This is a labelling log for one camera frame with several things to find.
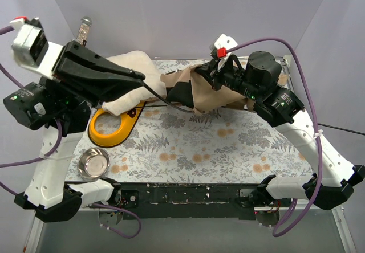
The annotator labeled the beige pet tent fabric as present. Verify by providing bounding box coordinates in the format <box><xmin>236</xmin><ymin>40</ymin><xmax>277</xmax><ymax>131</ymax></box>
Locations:
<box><xmin>160</xmin><ymin>63</ymin><xmax>287</xmax><ymax>116</ymax></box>

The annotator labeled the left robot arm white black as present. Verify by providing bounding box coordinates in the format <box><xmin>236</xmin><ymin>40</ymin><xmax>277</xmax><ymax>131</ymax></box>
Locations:
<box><xmin>3</xmin><ymin>41</ymin><xmax>145</xmax><ymax>222</ymax></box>

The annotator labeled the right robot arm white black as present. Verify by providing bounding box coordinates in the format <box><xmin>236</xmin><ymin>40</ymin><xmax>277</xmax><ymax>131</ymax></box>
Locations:
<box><xmin>196</xmin><ymin>51</ymin><xmax>364</xmax><ymax>210</ymax></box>

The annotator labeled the yellow pet bowl stand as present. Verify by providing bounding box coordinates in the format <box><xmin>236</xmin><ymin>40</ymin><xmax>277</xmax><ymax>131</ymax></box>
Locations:
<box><xmin>87</xmin><ymin>101</ymin><xmax>147</xmax><ymax>148</ymax></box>

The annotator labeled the white fluffy cushion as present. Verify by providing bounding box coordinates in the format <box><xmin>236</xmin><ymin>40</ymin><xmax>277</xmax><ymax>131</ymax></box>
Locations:
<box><xmin>102</xmin><ymin>51</ymin><xmax>167</xmax><ymax>116</ymax></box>

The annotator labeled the glitter microphone toy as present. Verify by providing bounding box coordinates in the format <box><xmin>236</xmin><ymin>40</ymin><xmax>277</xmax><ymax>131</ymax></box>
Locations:
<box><xmin>76</xmin><ymin>16</ymin><xmax>92</xmax><ymax>46</ymax></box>

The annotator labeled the steel bowl near front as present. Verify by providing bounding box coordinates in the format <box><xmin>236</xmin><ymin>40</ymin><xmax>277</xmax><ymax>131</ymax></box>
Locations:
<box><xmin>77</xmin><ymin>148</ymin><xmax>110</xmax><ymax>180</ymax></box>

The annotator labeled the floral table mat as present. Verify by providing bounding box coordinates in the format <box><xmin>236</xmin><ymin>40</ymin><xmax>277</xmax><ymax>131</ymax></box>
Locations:
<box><xmin>65</xmin><ymin>58</ymin><xmax>317</xmax><ymax>185</ymax></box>

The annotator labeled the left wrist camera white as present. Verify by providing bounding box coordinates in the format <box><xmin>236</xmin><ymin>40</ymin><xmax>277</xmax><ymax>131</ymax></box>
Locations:
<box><xmin>10</xmin><ymin>17</ymin><xmax>49</xmax><ymax>68</ymax></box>

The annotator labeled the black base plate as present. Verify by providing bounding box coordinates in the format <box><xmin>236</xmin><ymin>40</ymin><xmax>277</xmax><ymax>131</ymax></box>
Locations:
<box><xmin>88</xmin><ymin>182</ymin><xmax>289</xmax><ymax>221</ymax></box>

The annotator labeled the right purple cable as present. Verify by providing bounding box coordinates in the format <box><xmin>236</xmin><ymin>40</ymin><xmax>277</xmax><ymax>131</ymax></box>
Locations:
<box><xmin>225</xmin><ymin>38</ymin><xmax>325</xmax><ymax>237</ymax></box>

